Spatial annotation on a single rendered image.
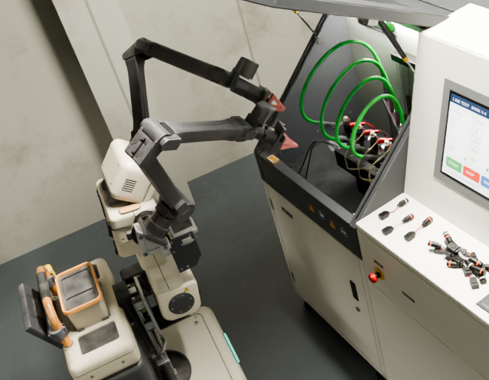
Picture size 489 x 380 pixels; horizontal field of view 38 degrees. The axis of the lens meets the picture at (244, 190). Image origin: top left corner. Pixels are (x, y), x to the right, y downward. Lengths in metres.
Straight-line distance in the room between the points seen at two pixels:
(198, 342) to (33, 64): 1.79
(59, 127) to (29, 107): 0.21
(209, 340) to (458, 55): 1.69
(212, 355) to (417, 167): 1.26
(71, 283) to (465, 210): 1.46
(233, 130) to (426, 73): 0.64
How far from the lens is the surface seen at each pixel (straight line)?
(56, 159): 4.33
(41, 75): 4.09
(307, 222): 2.89
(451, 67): 2.25
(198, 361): 3.16
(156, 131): 2.03
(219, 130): 2.21
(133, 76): 2.77
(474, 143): 2.25
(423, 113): 2.39
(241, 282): 3.80
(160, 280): 2.67
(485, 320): 2.16
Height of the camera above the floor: 2.64
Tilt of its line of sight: 37 degrees down
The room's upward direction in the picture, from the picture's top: 18 degrees counter-clockwise
